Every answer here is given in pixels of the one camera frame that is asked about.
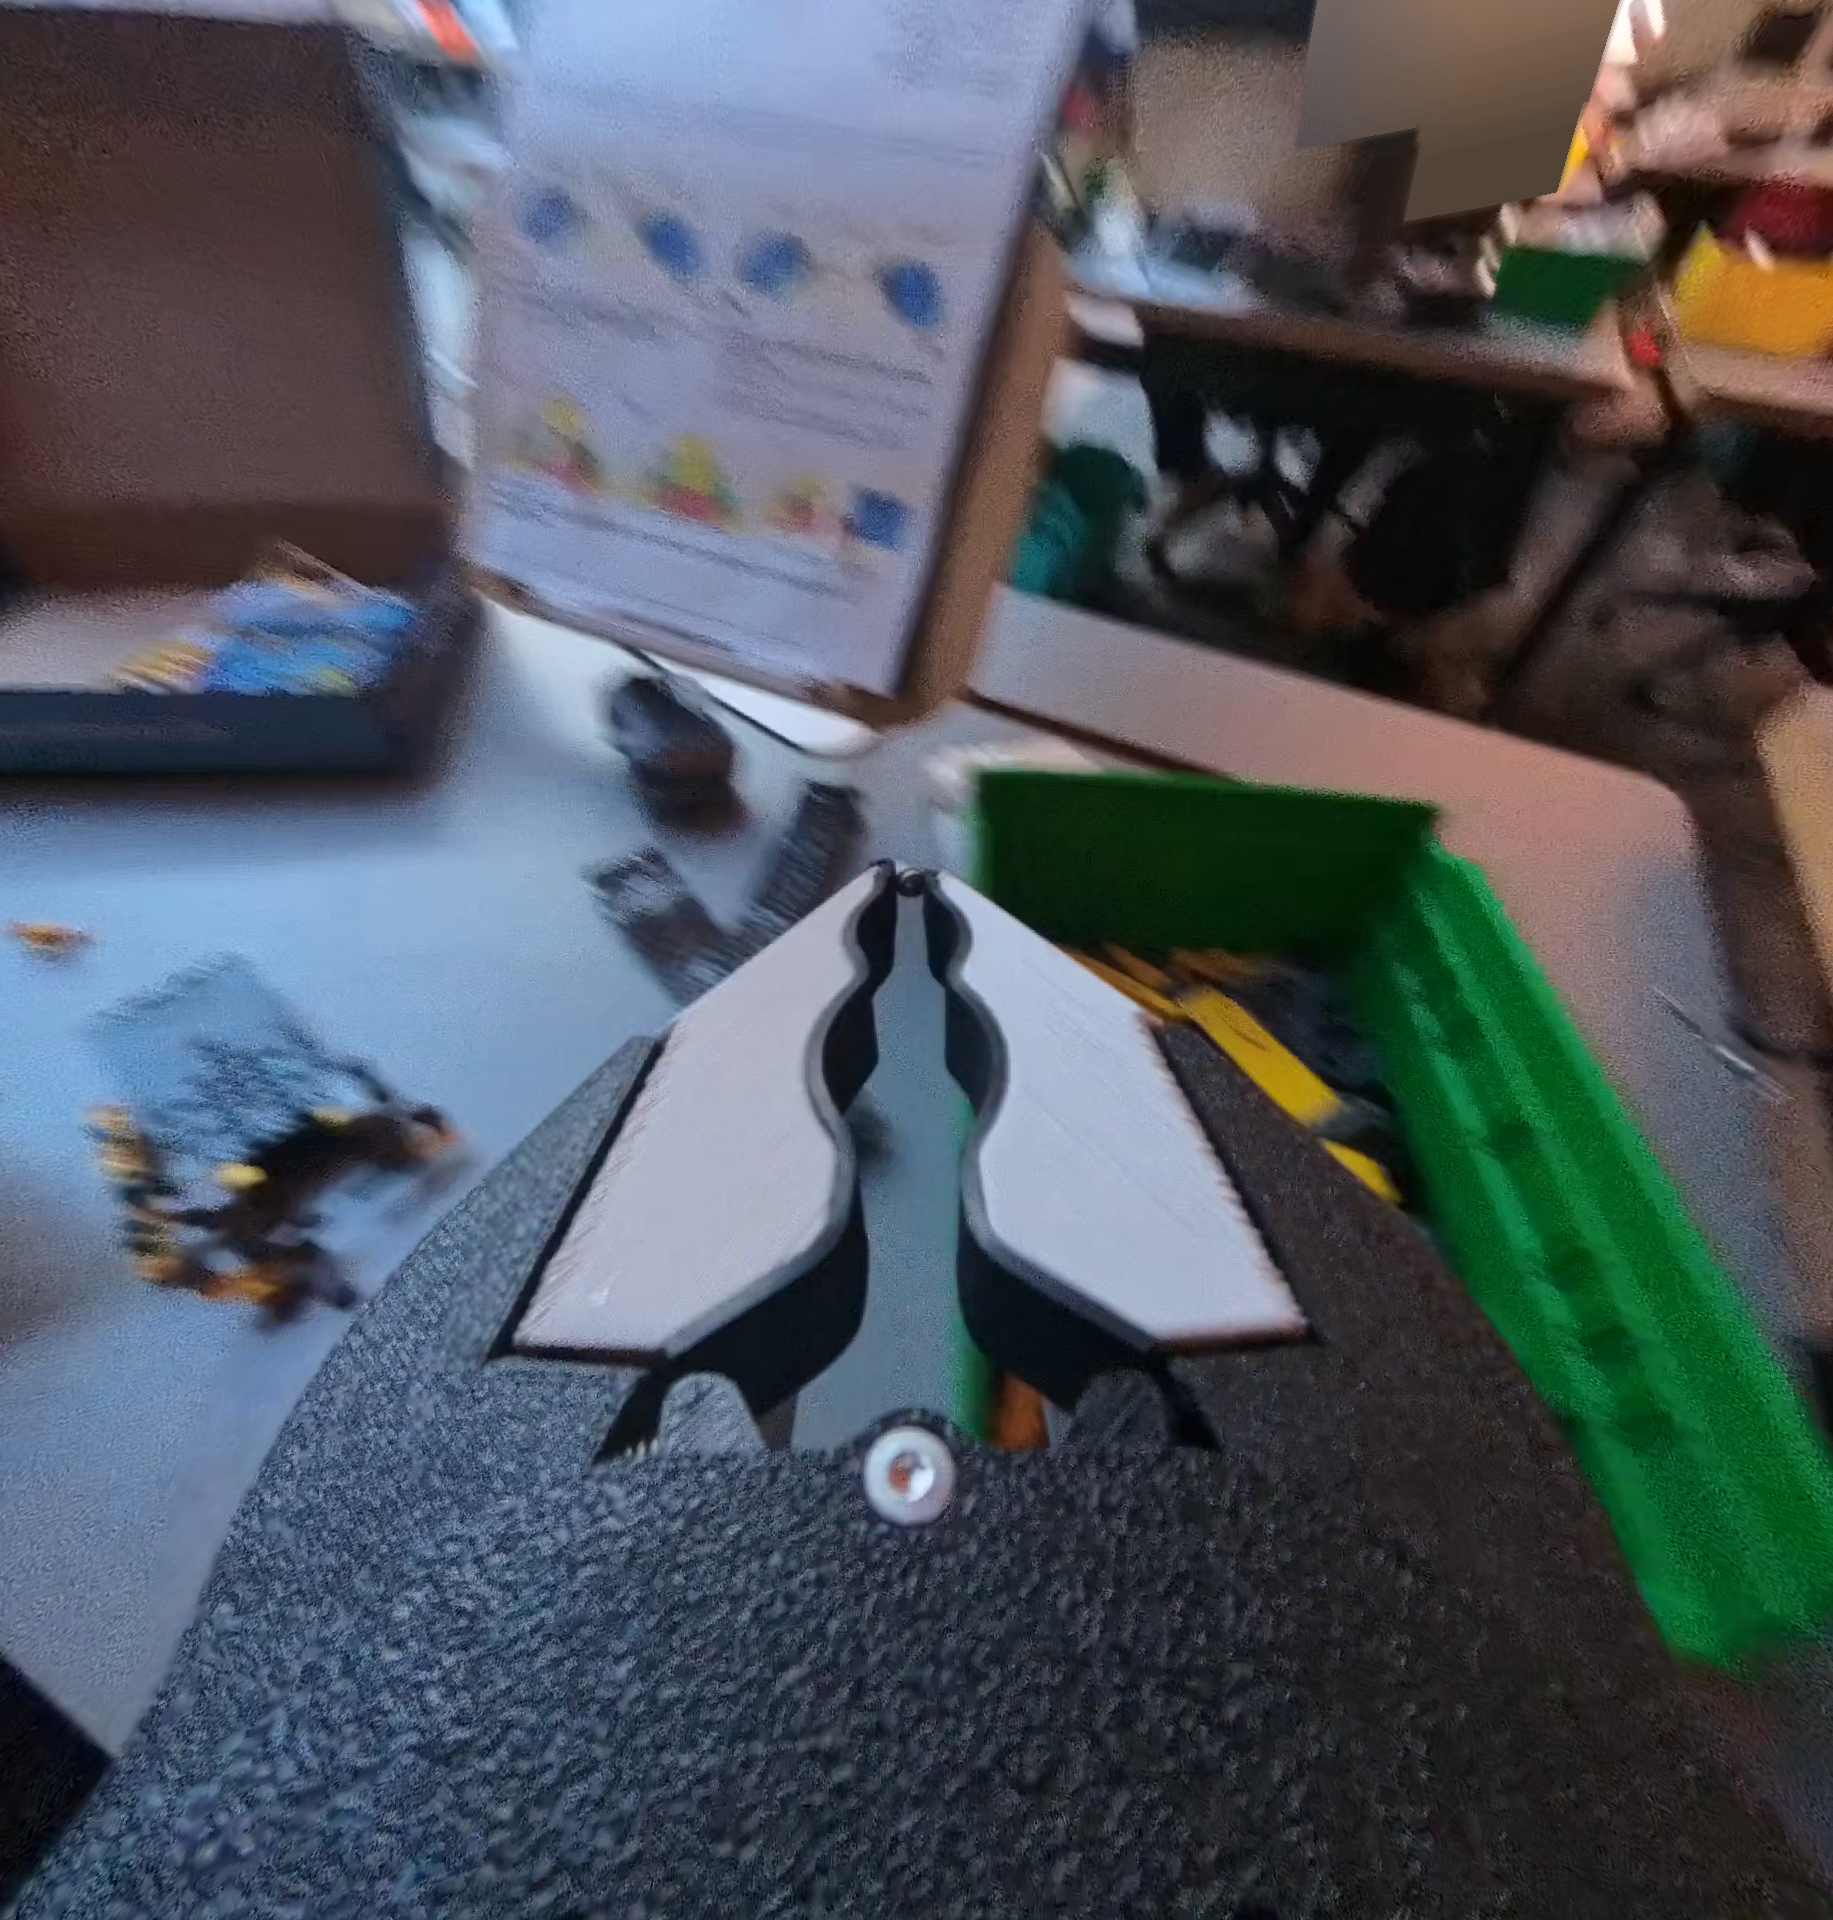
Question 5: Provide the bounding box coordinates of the small green bin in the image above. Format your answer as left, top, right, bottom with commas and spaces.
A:
1492, 244, 1650, 330

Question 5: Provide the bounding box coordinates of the wooden background table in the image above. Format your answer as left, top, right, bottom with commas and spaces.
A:
1072, 285, 1668, 452

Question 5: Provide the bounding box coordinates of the yellow technic beam assembly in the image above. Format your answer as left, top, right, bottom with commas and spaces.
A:
89, 1111, 362, 1329

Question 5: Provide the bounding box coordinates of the pile of yellow brick pieces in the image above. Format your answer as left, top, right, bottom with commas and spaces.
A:
1066, 936, 1404, 1202

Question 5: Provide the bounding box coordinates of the cardboard instruction board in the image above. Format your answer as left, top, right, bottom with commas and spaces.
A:
459, 0, 1089, 723

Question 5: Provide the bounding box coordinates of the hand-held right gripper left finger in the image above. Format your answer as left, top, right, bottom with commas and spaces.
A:
515, 863, 893, 1367

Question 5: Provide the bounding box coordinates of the green storage bin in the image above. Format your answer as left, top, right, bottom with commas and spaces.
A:
969, 765, 1833, 1668

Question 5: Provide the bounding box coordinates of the grey desk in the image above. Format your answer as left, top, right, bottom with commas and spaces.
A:
0, 588, 1833, 1773

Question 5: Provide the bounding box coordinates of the open cardboard box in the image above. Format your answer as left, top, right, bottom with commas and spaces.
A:
0, 0, 482, 773

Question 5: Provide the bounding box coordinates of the teal bag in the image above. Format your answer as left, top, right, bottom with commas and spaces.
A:
1011, 447, 1148, 602

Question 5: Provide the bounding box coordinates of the grey brick frame assembly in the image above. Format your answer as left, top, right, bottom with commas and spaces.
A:
225, 1096, 465, 1202

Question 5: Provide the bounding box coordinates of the yellow storage bin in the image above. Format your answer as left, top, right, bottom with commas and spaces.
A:
1670, 226, 1833, 363

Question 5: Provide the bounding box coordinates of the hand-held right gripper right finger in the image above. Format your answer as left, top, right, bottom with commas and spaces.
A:
925, 870, 1311, 1361

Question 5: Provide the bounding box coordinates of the colourful instruction booklet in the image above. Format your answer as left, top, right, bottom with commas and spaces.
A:
113, 562, 423, 699

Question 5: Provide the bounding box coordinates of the black office chair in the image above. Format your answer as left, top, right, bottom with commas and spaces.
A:
1156, 397, 1563, 648

